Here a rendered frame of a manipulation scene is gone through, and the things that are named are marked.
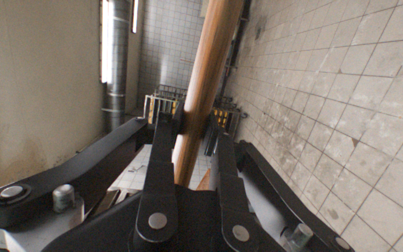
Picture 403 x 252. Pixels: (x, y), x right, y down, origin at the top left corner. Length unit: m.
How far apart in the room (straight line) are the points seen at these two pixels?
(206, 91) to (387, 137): 1.27
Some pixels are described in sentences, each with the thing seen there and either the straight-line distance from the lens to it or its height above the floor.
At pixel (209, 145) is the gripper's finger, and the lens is 0.16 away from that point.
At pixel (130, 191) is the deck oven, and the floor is 1.60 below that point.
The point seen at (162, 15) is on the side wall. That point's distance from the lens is 5.33.
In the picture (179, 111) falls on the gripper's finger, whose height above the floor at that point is 1.14.
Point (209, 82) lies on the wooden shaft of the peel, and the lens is 0.17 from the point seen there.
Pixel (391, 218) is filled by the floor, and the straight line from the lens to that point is 1.37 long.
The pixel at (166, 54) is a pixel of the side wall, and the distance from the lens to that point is 5.20.
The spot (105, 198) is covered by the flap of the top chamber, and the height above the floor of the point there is 1.83.
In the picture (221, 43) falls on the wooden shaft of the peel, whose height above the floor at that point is 1.11.
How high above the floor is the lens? 1.13
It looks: 7 degrees down
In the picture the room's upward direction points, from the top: 80 degrees counter-clockwise
